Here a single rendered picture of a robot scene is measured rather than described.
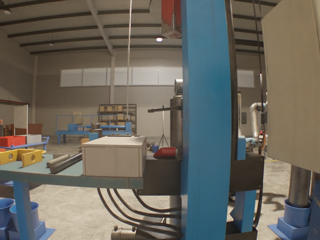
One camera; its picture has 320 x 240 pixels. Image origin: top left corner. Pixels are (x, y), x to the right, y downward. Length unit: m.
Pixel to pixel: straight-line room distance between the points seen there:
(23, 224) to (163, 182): 0.83
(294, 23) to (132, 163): 0.66
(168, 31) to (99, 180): 0.93
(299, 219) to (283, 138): 1.94
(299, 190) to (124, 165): 1.92
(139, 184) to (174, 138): 0.92
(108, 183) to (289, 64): 0.70
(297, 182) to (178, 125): 1.42
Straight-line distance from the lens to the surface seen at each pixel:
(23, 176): 0.92
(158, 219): 1.52
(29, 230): 1.30
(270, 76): 0.55
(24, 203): 1.22
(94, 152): 0.74
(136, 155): 0.71
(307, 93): 0.44
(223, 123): 0.78
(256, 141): 2.91
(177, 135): 1.58
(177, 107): 0.99
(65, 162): 0.90
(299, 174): 2.25
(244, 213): 1.22
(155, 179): 1.01
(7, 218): 2.49
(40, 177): 0.87
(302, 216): 2.40
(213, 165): 0.79
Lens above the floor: 1.28
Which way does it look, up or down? level
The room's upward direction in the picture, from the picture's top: straight up
